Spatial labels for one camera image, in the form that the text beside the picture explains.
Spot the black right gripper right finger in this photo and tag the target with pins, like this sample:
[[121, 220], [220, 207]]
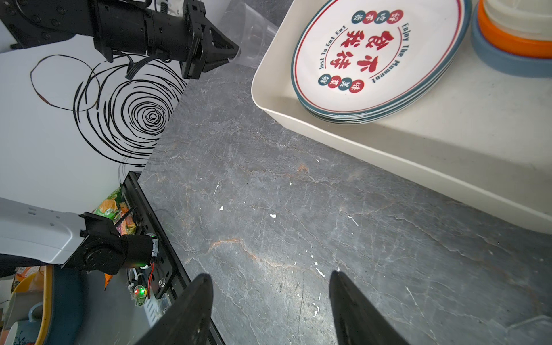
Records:
[[356, 320]]

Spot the cream bowl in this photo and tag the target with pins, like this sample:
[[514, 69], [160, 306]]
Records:
[[529, 19]]

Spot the orange bowl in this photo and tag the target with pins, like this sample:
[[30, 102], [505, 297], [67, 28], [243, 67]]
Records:
[[509, 43]]

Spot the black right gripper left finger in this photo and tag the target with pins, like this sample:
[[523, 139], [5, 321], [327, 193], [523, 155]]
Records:
[[188, 320]]

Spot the green snack bag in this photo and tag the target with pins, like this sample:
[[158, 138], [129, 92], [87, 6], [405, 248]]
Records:
[[113, 206]]

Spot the cream plastic bin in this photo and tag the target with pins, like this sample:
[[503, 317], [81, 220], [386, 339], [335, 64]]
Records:
[[479, 136]]

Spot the white slotted cable duct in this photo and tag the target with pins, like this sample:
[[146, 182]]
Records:
[[155, 309]]

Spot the green rim plate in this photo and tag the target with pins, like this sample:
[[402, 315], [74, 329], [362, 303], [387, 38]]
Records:
[[406, 101]]

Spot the blue bowl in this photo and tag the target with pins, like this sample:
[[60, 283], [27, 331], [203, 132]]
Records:
[[504, 62]]

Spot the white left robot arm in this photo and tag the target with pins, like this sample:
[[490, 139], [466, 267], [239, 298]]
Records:
[[88, 87]]

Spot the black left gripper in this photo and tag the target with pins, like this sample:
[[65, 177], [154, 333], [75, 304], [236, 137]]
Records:
[[122, 27]]

